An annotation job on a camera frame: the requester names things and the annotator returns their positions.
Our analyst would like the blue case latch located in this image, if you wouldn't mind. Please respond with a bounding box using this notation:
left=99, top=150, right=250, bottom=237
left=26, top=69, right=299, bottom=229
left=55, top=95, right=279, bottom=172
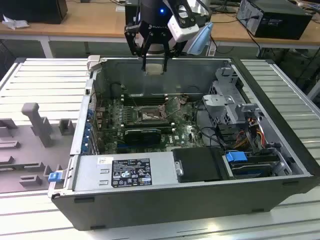
left=48, top=171, right=63, bottom=183

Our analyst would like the grey case handle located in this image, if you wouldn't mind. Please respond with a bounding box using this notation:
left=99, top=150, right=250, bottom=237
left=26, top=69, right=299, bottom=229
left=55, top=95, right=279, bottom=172
left=86, top=55, right=107, bottom=73

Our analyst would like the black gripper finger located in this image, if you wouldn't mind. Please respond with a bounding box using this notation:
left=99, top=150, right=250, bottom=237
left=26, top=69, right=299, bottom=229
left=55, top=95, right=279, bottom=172
left=161, top=37, right=177, bottom=75
left=124, top=22, right=154, bottom=74

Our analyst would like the CPU socket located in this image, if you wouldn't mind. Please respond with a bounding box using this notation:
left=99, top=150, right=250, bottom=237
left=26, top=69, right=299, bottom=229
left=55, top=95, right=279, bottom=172
left=134, top=104, right=172, bottom=124

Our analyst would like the metal socket cover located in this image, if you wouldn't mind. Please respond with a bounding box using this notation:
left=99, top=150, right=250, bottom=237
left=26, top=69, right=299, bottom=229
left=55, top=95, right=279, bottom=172
left=158, top=98, right=176, bottom=120

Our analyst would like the black PC case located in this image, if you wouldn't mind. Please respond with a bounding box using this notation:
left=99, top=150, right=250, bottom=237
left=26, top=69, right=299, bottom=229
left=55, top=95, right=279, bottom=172
left=47, top=55, right=316, bottom=231

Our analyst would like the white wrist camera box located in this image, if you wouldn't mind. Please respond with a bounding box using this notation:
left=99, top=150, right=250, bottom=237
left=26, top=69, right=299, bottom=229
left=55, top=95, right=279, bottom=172
left=166, top=0, right=200, bottom=42

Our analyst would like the grey metal drive cage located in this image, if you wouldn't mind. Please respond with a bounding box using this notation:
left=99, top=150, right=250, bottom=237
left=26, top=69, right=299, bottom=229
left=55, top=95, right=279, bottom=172
left=202, top=66, right=266, bottom=126

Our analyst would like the black desktop computer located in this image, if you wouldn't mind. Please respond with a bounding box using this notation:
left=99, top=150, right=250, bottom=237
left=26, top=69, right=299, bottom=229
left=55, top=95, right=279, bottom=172
left=236, top=0, right=314, bottom=41

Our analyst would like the black equipment case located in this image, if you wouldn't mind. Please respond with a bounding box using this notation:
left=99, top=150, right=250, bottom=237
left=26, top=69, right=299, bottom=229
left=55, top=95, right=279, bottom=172
left=0, top=0, right=68, bottom=25

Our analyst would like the crumpled white paper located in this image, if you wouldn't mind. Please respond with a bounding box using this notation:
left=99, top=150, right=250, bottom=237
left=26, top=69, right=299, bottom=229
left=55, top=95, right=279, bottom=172
left=1, top=14, right=30, bottom=30

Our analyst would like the green motherboard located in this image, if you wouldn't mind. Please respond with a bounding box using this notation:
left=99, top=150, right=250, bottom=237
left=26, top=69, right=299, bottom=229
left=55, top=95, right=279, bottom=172
left=96, top=96, right=216, bottom=155

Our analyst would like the wooden desk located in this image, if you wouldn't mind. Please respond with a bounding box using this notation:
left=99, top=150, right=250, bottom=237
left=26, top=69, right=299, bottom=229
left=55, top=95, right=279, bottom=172
left=0, top=0, right=320, bottom=60

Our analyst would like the black power cable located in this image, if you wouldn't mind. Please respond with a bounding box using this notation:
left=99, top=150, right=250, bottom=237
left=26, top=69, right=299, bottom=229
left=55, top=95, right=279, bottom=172
left=246, top=24, right=263, bottom=59

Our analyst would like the black graphics card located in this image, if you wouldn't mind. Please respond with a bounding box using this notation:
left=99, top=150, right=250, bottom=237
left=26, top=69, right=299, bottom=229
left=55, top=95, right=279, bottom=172
left=123, top=128, right=162, bottom=145

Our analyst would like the hard disk blue carrier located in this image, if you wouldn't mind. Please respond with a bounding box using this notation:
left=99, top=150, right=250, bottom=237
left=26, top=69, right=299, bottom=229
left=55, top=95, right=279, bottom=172
left=223, top=149, right=282, bottom=180

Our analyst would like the metal locking lever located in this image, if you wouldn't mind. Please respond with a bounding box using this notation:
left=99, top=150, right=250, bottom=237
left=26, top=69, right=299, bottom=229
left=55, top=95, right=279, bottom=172
left=167, top=101, right=186, bottom=119

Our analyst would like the silver power supply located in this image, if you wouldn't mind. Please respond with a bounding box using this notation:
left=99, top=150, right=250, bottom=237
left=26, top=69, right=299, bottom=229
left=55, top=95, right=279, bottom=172
left=71, top=152, right=181, bottom=193

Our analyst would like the silver CPU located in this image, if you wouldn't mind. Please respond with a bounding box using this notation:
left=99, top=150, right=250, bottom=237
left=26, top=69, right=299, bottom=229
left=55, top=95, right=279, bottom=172
left=145, top=63, right=165, bottom=76

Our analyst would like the yellow red wire bundle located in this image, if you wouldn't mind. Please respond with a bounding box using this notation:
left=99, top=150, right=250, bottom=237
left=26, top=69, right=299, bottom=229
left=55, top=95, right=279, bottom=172
left=234, top=119, right=267, bottom=149

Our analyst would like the black optical drive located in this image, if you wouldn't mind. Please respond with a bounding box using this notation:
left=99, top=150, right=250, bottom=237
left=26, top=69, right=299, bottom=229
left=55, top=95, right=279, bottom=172
left=172, top=147, right=226, bottom=183

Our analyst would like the grey parts rack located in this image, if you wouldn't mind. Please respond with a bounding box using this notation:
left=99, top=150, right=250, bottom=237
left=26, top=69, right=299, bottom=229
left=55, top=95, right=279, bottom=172
left=0, top=101, right=78, bottom=194

